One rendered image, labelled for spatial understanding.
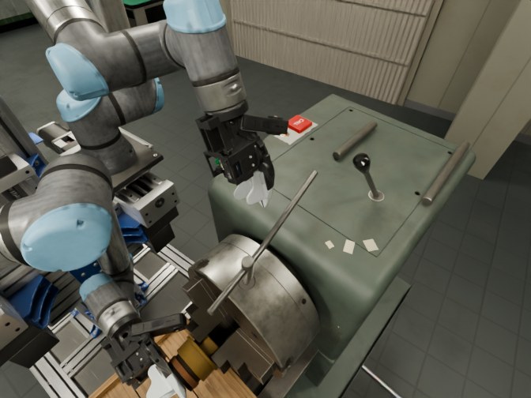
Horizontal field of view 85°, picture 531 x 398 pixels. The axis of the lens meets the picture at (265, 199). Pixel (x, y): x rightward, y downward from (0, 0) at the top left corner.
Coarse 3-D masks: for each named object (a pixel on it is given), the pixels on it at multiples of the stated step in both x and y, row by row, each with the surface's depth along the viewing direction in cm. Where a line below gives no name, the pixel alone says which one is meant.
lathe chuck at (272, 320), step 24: (216, 264) 60; (240, 264) 59; (216, 288) 58; (240, 288) 55; (264, 288) 56; (240, 312) 54; (264, 312) 54; (288, 312) 56; (264, 336) 53; (288, 336) 56
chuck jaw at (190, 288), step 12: (204, 264) 64; (192, 288) 60; (204, 288) 61; (192, 300) 61; (204, 300) 61; (192, 312) 60; (204, 312) 61; (216, 312) 62; (192, 324) 62; (204, 324) 61; (216, 324) 62; (204, 336) 61
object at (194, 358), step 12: (180, 348) 60; (192, 348) 59; (204, 348) 60; (216, 348) 61; (180, 360) 58; (192, 360) 58; (204, 360) 58; (180, 372) 57; (192, 372) 58; (204, 372) 58; (192, 384) 57
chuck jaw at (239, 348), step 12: (240, 336) 62; (228, 348) 60; (240, 348) 60; (252, 348) 60; (216, 360) 59; (228, 360) 58; (240, 360) 58; (252, 360) 58; (264, 360) 58; (288, 360) 59; (240, 372) 58; (252, 372) 58; (264, 372) 56
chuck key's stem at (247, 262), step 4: (248, 256) 50; (244, 260) 50; (248, 260) 50; (252, 260) 50; (244, 264) 49; (248, 264) 49; (252, 264) 49; (244, 268) 50; (248, 268) 50; (252, 268) 51; (248, 272) 51; (252, 272) 52; (244, 276) 52; (248, 276) 52; (252, 276) 54; (244, 280) 54; (248, 280) 54; (244, 284) 56; (248, 284) 56
